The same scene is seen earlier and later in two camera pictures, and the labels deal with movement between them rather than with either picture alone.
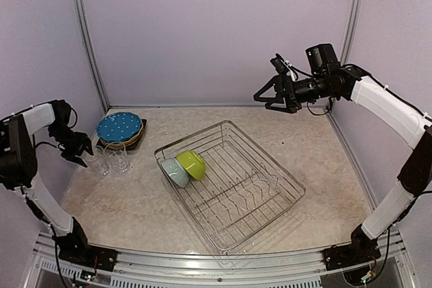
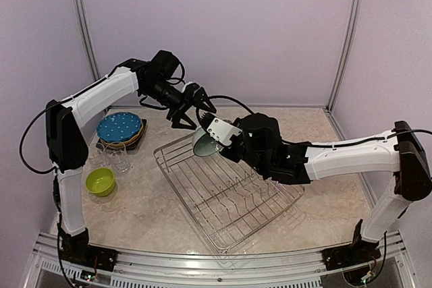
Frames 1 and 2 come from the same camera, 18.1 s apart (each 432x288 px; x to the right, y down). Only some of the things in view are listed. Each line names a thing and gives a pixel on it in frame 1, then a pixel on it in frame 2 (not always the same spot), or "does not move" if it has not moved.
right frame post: (351, 25) does not move
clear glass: (117, 158) does not move
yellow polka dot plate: (124, 141) does not move
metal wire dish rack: (241, 191) does not move
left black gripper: (84, 141) → (186, 101)
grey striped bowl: (175, 171) → (204, 145)
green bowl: (192, 164) → (100, 181)
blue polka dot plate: (119, 126) does not move
